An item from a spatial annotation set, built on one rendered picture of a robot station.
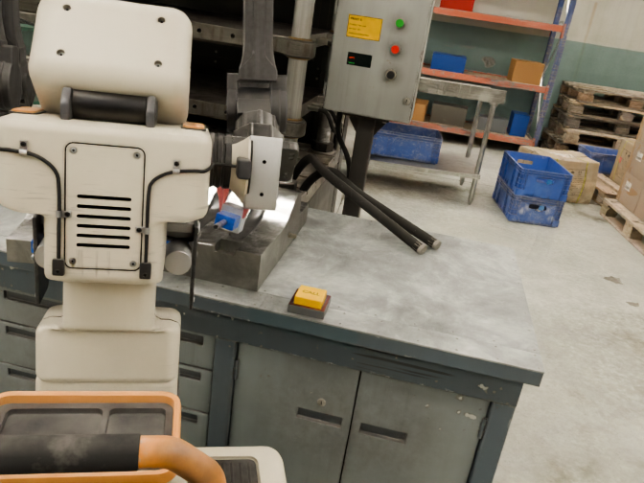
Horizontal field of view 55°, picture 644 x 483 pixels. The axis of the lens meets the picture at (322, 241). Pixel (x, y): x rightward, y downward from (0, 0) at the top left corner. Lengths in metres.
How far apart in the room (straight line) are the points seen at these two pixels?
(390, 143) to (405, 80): 3.05
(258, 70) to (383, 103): 1.08
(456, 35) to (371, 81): 5.91
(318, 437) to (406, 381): 0.27
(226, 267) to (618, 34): 7.26
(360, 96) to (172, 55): 1.26
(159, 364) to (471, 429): 0.75
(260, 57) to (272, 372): 0.74
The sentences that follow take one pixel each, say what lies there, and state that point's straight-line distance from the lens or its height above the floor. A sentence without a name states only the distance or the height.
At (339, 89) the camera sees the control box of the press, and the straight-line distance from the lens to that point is 2.11.
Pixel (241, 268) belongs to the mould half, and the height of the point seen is 0.85.
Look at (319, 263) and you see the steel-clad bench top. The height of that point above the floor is 0.80.
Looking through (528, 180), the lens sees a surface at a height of 0.34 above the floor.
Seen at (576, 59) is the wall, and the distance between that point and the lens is 8.19.
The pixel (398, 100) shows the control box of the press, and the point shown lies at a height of 1.14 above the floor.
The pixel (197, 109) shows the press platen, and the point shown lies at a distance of 2.19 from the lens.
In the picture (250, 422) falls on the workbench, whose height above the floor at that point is 0.45.
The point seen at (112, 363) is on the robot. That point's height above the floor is 0.85.
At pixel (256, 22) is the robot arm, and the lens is 1.07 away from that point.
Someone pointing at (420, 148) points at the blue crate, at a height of 0.37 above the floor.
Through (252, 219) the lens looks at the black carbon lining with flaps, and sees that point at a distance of 1.57.
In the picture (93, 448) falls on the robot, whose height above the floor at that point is 1.00.
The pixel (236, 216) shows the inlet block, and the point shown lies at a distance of 1.33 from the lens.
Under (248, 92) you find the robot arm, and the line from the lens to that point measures 1.06.
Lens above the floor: 1.44
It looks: 22 degrees down
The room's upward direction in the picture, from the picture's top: 9 degrees clockwise
